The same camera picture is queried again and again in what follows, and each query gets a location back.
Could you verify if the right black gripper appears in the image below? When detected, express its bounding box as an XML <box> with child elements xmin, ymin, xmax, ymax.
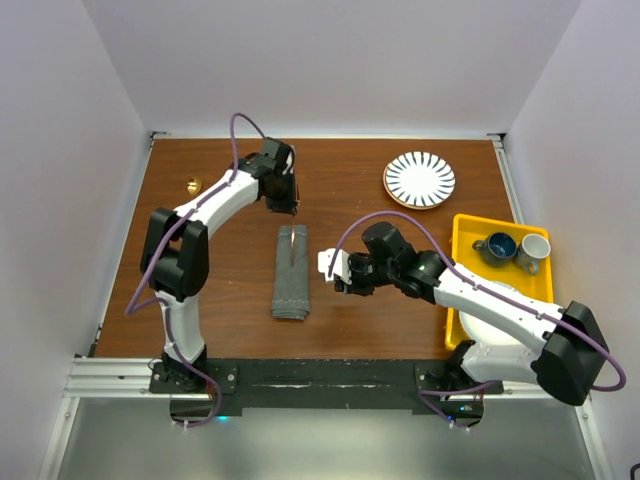
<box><xmin>335</xmin><ymin>254</ymin><xmax>397</xmax><ymax>297</ymax></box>

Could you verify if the gold fork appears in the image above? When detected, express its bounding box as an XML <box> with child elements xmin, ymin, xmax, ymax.
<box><xmin>289</xmin><ymin>214</ymin><xmax>296</xmax><ymax>253</ymax></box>

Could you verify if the grey cloth napkin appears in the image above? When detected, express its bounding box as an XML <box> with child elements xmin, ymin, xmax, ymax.
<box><xmin>271</xmin><ymin>224</ymin><xmax>311</xmax><ymax>321</ymax></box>

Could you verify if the gold spoon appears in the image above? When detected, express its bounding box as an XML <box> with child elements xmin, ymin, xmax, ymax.
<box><xmin>186</xmin><ymin>176</ymin><xmax>202</xmax><ymax>197</ymax></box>

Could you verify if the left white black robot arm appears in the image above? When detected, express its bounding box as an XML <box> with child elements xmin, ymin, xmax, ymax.
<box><xmin>140</xmin><ymin>137</ymin><xmax>298</xmax><ymax>392</ymax></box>

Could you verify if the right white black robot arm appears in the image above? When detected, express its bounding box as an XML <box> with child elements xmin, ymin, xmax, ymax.
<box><xmin>318</xmin><ymin>221</ymin><xmax>612</xmax><ymax>406</ymax></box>

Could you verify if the striped blue white plate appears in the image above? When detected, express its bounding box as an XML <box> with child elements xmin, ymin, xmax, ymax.
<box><xmin>382</xmin><ymin>151</ymin><xmax>456</xmax><ymax>210</ymax></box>

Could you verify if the yellow plastic tray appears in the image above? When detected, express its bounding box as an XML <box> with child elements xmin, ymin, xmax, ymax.
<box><xmin>445</xmin><ymin>213</ymin><xmax>554</xmax><ymax>351</ymax></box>

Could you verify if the white paper plate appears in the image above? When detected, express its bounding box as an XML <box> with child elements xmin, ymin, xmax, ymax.
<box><xmin>458</xmin><ymin>311</ymin><xmax>519</xmax><ymax>346</ymax></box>

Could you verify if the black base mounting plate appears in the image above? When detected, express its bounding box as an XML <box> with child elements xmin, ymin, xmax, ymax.
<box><xmin>148</xmin><ymin>358</ymin><xmax>504</xmax><ymax>426</ymax></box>

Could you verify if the dark blue mug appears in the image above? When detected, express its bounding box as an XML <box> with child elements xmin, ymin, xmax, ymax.
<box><xmin>472</xmin><ymin>232</ymin><xmax>518</xmax><ymax>268</ymax></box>

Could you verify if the white grey mug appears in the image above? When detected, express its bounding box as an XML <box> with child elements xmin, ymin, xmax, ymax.
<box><xmin>514</xmin><ymin>233</ymin><xmax>551</xmax><ymax>275</ymax></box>

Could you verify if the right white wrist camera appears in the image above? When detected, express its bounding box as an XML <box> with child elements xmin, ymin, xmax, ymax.
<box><xmin>317</xmin><ymin>248</ymin><xmax>351</xmax><ymax>285</ymax></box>

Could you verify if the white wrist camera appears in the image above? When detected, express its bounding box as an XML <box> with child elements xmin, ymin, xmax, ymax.
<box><xmin>317</xmin><ymin>248</ymin><xmax>351</xmax><ymax>285</ymax></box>
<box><xmin>282</xmin><ymin>153</ymin><xmax>295</xmax><ymax>175</ymax></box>

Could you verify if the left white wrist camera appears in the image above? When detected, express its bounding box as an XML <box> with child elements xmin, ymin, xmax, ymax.
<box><xmin>282</xmin><ymin>153</ymin><xmax>295</xmax><ymax>175</ymax></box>

